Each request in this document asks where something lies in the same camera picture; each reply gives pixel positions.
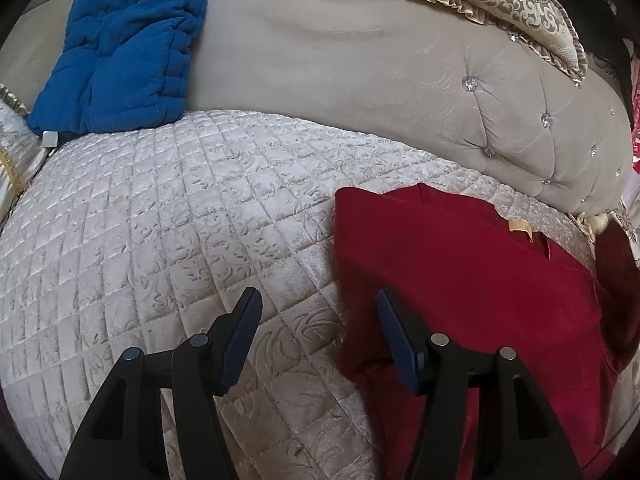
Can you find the dark red garment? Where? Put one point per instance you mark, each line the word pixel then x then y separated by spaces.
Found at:
pixel 475 270

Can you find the black object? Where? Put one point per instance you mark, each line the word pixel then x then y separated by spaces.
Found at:
pixel 590 10

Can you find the cream quilted sofa cover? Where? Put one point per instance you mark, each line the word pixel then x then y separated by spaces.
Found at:
pixel 150 210

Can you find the red patterned object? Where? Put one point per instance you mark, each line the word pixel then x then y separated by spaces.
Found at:
pixel 635 120

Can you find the beige tufted sofa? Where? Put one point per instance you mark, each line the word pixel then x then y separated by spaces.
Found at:
pixel 325 60

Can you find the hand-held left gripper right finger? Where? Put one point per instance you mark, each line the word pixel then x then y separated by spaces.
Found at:
pixel 397 340

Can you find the striped satin cushion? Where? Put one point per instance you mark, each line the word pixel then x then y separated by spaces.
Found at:
pixel 12 160

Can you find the small grey block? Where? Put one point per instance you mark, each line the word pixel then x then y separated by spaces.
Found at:
pixel 50 139

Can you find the blue quilted cloth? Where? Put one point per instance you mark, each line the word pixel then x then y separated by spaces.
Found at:
pixel 125 45

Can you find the floral patterned ruffled cushion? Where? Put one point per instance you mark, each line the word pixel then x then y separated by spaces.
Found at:
pixel 625 230

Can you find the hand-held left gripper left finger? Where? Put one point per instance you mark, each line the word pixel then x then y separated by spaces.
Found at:
pixel 240 340

